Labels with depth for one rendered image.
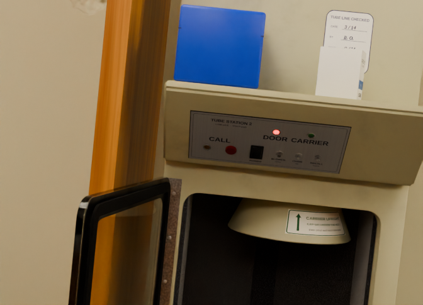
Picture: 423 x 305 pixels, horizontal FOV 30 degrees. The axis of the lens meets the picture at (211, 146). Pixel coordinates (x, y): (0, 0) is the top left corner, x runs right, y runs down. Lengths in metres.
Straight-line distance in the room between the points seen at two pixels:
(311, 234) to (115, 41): 0.36
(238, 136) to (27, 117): 0.63
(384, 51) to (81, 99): 0.65
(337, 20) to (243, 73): 0.18
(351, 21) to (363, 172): 0.20
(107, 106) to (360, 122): 0.30
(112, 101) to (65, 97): 0.55
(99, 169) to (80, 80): 0.55
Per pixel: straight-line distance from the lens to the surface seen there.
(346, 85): 0.95
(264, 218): 1.07
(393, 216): 1.06
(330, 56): 0.96
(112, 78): 0.95
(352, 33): 1.04
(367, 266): 1.10
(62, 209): 1.51
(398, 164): 1.00
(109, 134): 0.95
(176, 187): 1.04
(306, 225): 1.07
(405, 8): 1.06
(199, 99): 0.92
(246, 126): 0.95
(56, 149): 1.50
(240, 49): 0.92
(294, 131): 0.95
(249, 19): 0.93
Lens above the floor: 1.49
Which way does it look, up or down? 3 degrees down
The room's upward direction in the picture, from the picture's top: 6 degrees clockwise
